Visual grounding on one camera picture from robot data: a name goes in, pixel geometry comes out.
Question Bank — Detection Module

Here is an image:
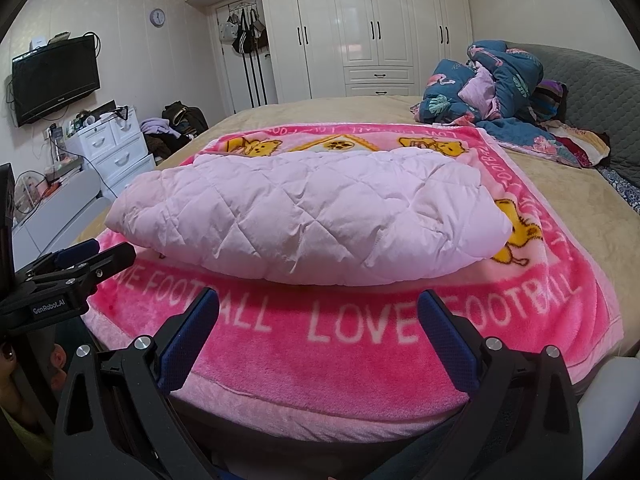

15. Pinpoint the dark bag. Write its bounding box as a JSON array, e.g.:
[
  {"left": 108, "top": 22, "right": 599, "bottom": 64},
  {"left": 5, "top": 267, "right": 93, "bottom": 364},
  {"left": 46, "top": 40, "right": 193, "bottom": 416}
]
[{"left": 162, "top": 101, "right": 208, "bottom": 136}]

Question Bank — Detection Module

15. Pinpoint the white bed footboard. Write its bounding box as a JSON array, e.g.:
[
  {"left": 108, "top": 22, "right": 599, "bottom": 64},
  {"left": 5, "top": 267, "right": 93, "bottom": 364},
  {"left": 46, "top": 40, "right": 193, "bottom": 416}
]
[{"left": 575, "top": 355, "right": 640, "bottom": 480}]

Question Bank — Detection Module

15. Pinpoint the blue floral quilt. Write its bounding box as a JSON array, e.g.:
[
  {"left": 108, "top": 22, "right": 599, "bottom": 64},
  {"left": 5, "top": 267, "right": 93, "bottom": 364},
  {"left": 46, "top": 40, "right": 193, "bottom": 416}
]
[{"left": 410, "top": 40, "right": 611, "bottom": 168}]

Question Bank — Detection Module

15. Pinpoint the white wardrobe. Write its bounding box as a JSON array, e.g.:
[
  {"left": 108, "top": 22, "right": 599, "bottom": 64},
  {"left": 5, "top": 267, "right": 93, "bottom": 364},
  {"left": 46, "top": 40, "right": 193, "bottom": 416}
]
[{"left": 182, "top": 0, "right": 476, "bottom": 106}]

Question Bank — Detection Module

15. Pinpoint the dark brown clothes pile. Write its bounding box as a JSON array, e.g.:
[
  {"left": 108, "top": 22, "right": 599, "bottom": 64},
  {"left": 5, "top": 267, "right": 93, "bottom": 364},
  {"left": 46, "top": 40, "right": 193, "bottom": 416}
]
[{"left": 145, "top": 132, "right": 196, "bottom": 163}]

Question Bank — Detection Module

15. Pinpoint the grey quilted headboard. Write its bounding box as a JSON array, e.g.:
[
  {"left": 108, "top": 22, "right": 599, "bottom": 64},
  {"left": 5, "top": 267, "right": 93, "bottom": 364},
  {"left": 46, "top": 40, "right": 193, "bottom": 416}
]
[{"left": 505, "top": 42, "right": 640, "bottom": 188}]

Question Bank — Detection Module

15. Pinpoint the pink printed blanket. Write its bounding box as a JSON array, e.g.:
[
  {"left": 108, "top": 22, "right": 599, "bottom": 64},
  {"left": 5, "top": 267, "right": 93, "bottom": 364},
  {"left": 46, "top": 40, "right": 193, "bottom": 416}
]
[{"left": 85, "top": 121, "right": 626, "bottom": 426}]

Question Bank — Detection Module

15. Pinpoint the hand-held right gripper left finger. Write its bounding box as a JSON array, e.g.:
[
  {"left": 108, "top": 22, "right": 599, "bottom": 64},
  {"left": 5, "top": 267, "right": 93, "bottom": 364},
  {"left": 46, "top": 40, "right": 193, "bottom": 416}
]
[{"left": 52, "top": 287, "right": 226, "bottom": 480}]

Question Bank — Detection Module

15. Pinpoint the lavender clothing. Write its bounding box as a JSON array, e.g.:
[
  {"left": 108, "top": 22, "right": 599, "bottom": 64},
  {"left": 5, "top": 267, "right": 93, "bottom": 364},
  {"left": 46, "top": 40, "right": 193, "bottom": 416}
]
[{"left": 140, "top": 117, "right": 178, "bottom": 137}]

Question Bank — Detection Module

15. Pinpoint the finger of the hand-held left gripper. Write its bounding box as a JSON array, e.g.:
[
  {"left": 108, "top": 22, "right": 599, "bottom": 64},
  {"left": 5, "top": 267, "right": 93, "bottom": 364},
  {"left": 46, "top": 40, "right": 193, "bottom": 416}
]
[
  {"left": 30, "top": 242, "right": 137, "bottom": 301},
  {"left": 15, "top": 239, "right": 101, "bottom": 281}
]

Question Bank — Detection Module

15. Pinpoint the bed with beige sheet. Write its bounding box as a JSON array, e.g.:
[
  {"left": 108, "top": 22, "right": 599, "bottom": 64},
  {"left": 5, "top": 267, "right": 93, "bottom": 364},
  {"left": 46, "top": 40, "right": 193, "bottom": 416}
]
[{"left": 75, "top": 94, "right": 640, "bottom": 361}]

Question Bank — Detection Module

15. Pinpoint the dark striped cloth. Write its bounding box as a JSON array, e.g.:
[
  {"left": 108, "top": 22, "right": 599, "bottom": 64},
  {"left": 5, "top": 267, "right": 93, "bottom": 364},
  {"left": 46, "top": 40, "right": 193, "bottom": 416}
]
[{"left": 532, "top": 79, "right": 568, "bottom": 123}]

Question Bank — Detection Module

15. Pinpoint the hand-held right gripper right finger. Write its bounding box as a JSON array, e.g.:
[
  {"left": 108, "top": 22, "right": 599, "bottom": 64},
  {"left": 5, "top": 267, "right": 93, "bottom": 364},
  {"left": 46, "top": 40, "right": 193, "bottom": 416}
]
[{"left": 417, "top": 289, "right": 586, "bottom": 480}]

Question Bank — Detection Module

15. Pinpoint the pink quilted jacket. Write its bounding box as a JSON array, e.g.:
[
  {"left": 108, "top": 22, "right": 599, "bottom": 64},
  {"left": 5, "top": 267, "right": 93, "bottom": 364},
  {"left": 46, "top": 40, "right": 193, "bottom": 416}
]
[{"left": 105, "top": 147, "right": 513, "bottom": 287}]

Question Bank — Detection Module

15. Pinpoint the black television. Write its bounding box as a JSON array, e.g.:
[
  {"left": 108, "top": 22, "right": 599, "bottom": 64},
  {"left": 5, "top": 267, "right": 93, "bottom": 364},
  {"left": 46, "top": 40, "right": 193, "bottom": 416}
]
[{"left": 11, "top": 35, "right": 101, "bottom": 127}]

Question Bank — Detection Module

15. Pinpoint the blue patterned cloth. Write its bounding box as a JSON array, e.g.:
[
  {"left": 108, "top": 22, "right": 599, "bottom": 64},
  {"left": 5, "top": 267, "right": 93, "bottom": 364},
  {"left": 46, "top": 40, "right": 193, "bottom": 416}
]
[{"left": 597, "top": 165, "right": 640, "bottom": 211}]

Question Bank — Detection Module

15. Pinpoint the person's left hand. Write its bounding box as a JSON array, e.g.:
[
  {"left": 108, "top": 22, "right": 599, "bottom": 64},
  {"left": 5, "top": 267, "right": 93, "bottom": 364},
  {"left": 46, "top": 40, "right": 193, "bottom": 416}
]
[{"left": 0, "top": 341, "right": 68, "bottom": 401}]

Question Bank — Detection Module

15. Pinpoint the white door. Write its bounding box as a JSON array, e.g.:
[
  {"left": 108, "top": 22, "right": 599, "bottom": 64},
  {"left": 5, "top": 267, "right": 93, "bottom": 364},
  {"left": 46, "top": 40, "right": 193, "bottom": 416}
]
[{"left": 210, "top": 2, "right": 278, "bottom": 115}]

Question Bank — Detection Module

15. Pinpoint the white drawer cabinet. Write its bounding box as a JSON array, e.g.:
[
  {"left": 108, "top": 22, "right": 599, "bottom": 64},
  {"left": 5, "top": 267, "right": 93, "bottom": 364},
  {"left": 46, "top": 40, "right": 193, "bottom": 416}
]
[{"left": 65, "top": 107, "right": 156, "bottom": 198}]

